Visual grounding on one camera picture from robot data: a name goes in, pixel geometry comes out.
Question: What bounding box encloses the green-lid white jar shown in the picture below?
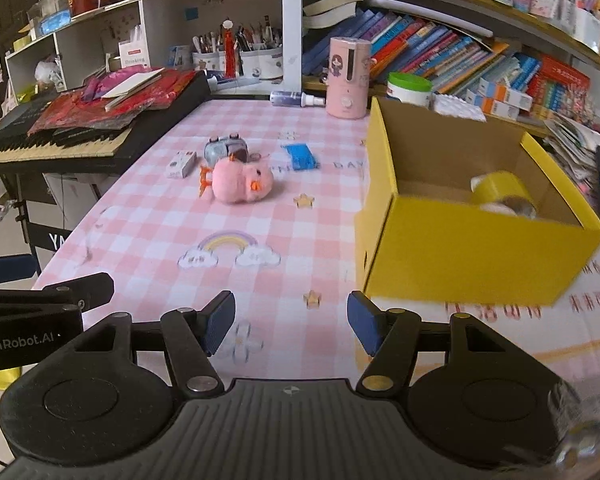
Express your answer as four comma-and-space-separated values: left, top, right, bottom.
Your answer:
386, 72, 433, 108

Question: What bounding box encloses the red doll ornament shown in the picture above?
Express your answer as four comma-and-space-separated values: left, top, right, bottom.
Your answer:
221, 19, 236, 77

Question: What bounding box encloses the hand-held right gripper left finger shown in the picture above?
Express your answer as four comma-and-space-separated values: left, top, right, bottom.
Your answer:
50, 290, 237, 400

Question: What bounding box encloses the orange white medicine box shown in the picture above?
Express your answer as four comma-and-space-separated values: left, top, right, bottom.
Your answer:
465, 90, 520, 121
479, 77, 533, 111

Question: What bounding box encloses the pink checked tablecloth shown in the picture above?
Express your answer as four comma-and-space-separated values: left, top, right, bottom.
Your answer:
32, 97, 600, 396

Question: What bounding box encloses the blue eraser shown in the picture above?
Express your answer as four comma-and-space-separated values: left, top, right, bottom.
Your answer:
281, 143, 318, 171

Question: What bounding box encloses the grey toy camera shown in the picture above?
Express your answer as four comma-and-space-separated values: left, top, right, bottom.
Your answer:
203, 132, 249, 166

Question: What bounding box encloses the pile of red packets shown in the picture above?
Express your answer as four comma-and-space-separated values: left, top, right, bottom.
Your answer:
27, 67, 198, 136

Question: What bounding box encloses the beige card envelope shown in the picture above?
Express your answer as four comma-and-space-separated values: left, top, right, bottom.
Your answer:
102, 67, 163, 111

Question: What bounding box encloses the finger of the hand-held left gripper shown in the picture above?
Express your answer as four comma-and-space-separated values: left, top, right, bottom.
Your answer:
0, 272, 115, 311
0, 254, 39, 286

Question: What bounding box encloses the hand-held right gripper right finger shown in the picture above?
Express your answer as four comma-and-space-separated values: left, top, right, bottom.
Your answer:
346, 290, 541, 400

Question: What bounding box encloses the black electronic keyboard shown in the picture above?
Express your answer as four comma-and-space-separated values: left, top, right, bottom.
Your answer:
0, 71, 212, 176

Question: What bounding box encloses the dark spray bottle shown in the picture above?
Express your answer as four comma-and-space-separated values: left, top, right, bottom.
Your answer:
270, 91, 327, 108

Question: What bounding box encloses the pink humidifier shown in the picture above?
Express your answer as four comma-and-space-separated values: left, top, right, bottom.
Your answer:
326, 36, 372, 121

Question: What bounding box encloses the row of leaning books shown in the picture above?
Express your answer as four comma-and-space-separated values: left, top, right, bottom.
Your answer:
302, 7, 541, 101

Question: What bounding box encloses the yellow cardboard box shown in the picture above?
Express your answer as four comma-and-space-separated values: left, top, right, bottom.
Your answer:
355, 96, 600, 307

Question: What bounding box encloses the white bumpy foam pad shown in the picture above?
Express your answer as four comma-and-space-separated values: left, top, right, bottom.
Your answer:
432, 92, 487, 122

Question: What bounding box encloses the black keyboard stand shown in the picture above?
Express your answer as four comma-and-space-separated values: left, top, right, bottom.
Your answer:
0, 172, 73, 268

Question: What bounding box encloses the red boxed book set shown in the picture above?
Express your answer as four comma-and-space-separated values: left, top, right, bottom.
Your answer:
527, 55, 592, 126

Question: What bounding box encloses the small white box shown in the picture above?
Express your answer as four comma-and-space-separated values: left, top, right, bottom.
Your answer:
166, 151, 197, 179

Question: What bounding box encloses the white shelf unit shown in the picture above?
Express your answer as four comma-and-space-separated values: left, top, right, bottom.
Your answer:
5, 0, 286, 96

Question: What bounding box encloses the white plastic bag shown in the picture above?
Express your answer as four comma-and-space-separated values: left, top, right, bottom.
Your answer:
34, 57, 63, 83

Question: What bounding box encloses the small white pen holder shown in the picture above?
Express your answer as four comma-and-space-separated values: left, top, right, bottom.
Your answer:
192, 50, 226, 73

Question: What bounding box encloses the pink plush chick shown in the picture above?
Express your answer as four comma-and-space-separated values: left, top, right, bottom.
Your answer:
198, 155, 273, 205

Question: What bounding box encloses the stack of papers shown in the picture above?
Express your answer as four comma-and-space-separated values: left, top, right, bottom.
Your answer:
545, 110, 600, 181

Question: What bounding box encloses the large white pen holder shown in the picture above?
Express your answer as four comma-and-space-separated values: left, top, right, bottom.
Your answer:
240, 45, 283, 81

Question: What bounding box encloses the white desk organizer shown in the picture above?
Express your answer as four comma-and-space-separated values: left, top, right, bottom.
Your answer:
565, 0, 600, 53

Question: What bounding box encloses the yellow tape roll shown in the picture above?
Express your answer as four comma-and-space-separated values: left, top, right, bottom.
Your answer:
470, 170, 538, 218

